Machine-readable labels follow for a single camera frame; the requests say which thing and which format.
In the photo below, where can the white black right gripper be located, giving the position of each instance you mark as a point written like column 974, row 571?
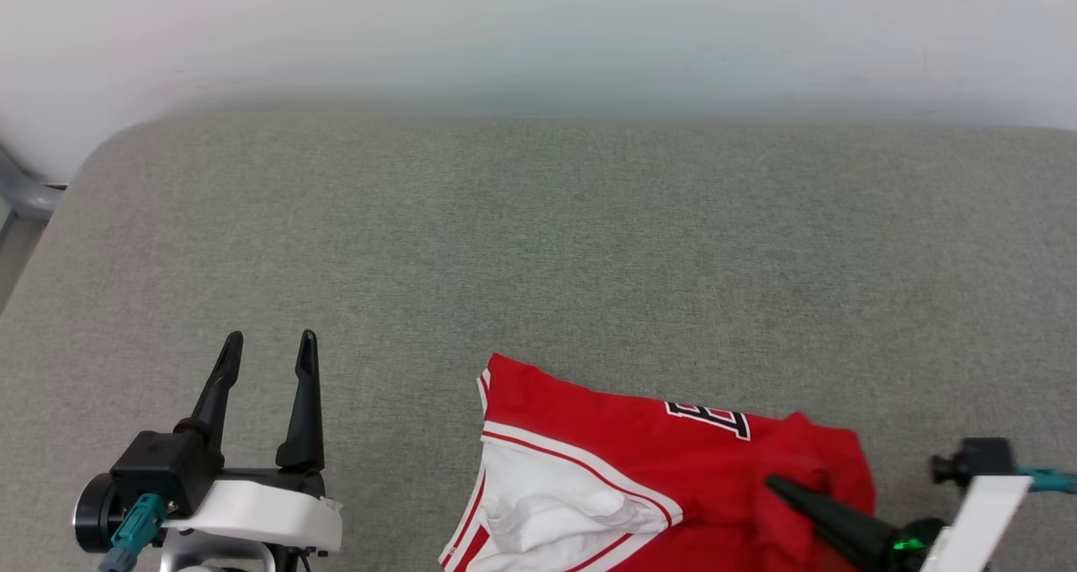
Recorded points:
column 976, row 526

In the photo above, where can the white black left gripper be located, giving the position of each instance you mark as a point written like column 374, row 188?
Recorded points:
column 261, row 513

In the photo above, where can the red white sports jersey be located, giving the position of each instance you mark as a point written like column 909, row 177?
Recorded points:
column 639, row 463

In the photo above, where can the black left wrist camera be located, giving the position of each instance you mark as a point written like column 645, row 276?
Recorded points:
column 160, row 471

